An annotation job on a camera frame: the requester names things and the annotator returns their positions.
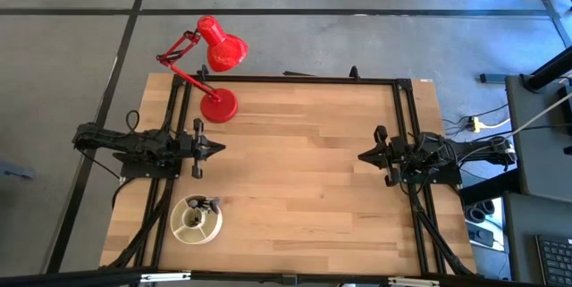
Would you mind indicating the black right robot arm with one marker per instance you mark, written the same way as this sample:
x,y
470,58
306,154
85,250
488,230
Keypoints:
x,y
473,150

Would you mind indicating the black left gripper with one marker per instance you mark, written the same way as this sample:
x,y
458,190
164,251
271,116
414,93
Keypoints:
x,y
196,148

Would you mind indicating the dark grey desk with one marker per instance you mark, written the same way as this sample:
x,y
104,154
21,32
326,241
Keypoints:
x,y
520,242

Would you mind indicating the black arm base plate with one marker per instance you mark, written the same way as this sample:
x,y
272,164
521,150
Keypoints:
x,y
147,171
440,179

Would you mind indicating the black headphones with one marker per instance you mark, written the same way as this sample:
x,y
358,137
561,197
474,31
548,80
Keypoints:
x,y
478,213

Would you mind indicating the black keyboard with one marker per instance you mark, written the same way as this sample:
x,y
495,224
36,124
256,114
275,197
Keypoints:
x,y
556,260

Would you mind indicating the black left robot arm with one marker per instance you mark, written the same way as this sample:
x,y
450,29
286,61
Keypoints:
x,y
134,141

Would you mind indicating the yellow power strip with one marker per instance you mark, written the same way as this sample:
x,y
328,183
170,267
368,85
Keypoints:
x,y
473,124

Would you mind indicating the white round divided container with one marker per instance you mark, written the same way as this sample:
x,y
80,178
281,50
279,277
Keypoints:
x,y
183,233

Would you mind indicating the silver aluminium bracket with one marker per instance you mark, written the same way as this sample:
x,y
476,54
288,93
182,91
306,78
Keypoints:
x,y
165,276
413,282

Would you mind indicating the red desk lamp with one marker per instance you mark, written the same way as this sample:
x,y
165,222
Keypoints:
x,y
219,108

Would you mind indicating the black aluminium table frame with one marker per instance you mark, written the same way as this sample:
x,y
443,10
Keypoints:
x,y
290,80

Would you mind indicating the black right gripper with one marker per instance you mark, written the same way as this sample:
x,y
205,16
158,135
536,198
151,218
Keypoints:
x,y
393,155

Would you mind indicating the black frame clamp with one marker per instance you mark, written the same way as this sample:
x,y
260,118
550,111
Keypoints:
x,y
354,73
203,72

